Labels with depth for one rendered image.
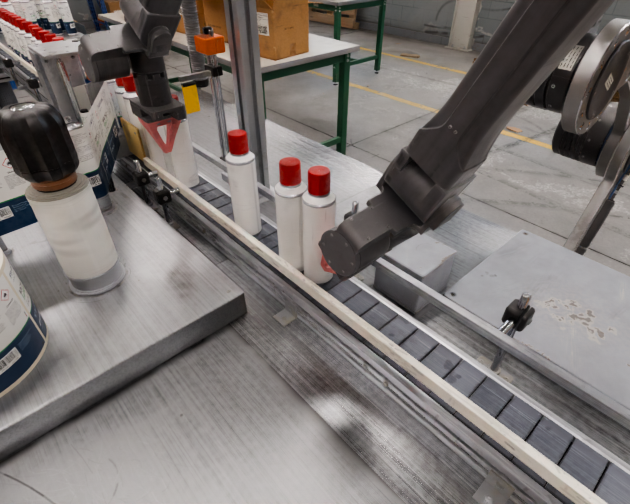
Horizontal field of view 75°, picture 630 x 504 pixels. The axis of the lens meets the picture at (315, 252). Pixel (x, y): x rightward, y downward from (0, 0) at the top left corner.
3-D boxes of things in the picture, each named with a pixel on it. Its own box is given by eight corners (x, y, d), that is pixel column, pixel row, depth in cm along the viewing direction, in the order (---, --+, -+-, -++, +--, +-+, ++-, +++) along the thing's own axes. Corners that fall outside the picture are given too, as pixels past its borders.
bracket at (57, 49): (27, 48, 95) (26, 44, 95) (77, 41, 101) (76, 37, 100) (45, 60, 87) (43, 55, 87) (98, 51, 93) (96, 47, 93)
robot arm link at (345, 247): (470, 199, 44) (417, 143, 46) (404, 241, 38) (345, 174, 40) (414, 256, 53) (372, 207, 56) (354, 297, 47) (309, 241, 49)
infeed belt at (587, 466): (76, 122, 139) (72, 110, 136) (101, 116, 143) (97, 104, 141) (603, 559, 43) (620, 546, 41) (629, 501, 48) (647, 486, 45)
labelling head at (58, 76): (66, 151, 111) (25, 47, 95) (114, 138, 118) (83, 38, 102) (84, 169, 103) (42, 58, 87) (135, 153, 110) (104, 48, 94)
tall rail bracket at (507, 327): (463, 387, 60) (493, 309, 50) (488, 360, 64) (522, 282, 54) (483, 402, 59) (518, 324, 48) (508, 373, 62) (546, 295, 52)
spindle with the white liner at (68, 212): (62, 277, 72) (-26, 105, 53) (113, 255, 77) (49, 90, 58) (80, 304, 67) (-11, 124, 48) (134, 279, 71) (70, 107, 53)
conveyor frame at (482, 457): (73, 125, 139) (67, 111, 136) (106, 117, 144) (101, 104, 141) (595, 573, 43) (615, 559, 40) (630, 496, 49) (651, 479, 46)
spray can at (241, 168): (230, 230, 83) (215, 132, 70) (252, 220, 86) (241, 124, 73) (245, 241, 80) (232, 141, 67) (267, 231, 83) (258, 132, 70)
